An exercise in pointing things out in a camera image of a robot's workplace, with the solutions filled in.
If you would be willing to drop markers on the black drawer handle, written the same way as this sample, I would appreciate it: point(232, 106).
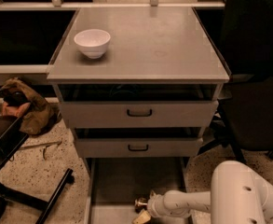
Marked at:
point(139, 114)
point(138, 148)

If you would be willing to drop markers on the grey top drawer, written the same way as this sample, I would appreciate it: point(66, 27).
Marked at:
point(81, 109)

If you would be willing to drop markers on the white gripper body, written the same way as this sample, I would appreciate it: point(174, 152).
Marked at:
point(156, 205)

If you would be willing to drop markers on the white ceramic bowl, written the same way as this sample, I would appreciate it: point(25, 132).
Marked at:
point(92, 42)

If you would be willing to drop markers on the grey bottom drawer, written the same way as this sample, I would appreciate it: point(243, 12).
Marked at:
point(115, 184)

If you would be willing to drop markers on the grey middle drawer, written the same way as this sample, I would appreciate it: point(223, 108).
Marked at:
point(136, 142)

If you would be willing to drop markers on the brown bag on floor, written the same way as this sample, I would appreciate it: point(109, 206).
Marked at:
point(21, 101)

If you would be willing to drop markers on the crushed orange can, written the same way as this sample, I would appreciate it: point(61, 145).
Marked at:
point(140, 204)

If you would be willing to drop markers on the black middle drawer handle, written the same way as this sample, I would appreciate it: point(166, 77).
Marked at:
point(138, 148)

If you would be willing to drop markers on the grey drawer cabinet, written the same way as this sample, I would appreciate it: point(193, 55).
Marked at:
point(137, 87)

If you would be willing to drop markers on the grey drawer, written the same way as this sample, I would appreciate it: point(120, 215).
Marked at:
point(115, 184)
point(81, 109)
point(136, 142)

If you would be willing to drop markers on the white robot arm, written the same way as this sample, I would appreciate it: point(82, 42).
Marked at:
point(238, 195)

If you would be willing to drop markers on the metal tool on floor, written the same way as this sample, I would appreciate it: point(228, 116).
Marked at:
point(45, 146)

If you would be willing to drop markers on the black top drawer handle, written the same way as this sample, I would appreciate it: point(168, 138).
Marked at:
point(139, 114)

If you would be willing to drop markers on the black office chair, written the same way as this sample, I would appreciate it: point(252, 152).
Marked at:
point(245, 120)

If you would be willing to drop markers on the dark bowl in top drawer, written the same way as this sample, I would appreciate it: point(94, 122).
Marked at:
point(123, 92)

